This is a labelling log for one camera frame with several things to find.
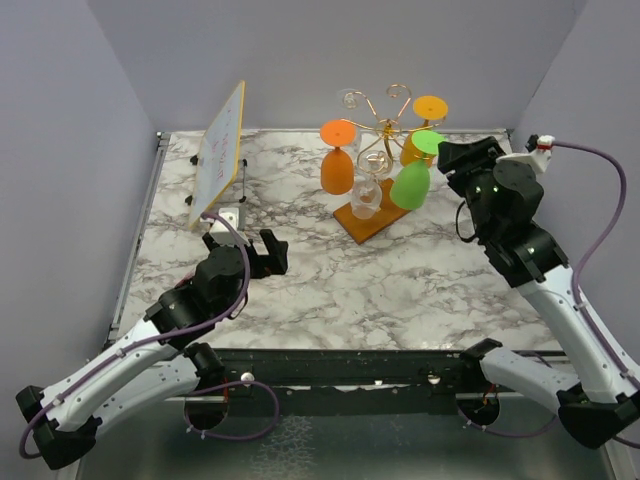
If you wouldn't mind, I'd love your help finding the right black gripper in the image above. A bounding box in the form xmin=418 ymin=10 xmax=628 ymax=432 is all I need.
xmin=438 ymin=135 xmax=509 ymax=239

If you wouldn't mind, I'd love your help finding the green plastic goblet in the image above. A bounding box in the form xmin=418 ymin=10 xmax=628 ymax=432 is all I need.
xmin=390 ymin=130 xmax=445 ymax=210

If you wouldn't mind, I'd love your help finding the yellow plastic goblet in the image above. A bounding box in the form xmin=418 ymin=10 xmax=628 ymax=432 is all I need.
xmin=400 ymin=96 xmax=449 ymax=166

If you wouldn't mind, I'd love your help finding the clear wine glass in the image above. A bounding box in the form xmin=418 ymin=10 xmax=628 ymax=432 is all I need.
xmin=350 ymin=151 xmax=390 ymax=220
xmin=337 ymin=88 xmax=366 ymax=110

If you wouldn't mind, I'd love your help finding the orange plastic goblet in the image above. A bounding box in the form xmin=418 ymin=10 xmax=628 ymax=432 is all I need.
xmin=320 ymin=119 xmax=356 ymax=195

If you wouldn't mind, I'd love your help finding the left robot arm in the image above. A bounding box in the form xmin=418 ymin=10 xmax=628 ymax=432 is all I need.
xmin=16 ymin=231 xmax=265 ymax=470

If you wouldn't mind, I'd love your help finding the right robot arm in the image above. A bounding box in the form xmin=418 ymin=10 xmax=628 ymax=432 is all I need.
xmin=437 ymin=135 xmax=639 ymax=449

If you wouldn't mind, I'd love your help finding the small whiteboard on easel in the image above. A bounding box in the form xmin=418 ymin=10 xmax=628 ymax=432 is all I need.
xmin=187 ymin=80 xmax=246 ymax=230

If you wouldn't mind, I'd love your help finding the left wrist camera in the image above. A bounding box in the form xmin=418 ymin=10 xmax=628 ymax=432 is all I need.
xmin=207 ymin=207 xmax=241 ymax=245

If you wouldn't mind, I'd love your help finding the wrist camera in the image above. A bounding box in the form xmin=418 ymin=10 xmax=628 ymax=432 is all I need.
xmin=207 ymin=207 xmax=241 ymax=245
xmin=497 ymin=135 xmax=555 ymax=175

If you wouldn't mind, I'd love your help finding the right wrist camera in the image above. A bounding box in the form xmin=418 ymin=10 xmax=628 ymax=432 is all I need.
xmin=497 ymin=135 xmax=555 ymax=175

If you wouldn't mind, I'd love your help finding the black mounting rail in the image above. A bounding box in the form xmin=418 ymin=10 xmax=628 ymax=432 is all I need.
xmin=149 ymin=344 xmax=521 ymax=419

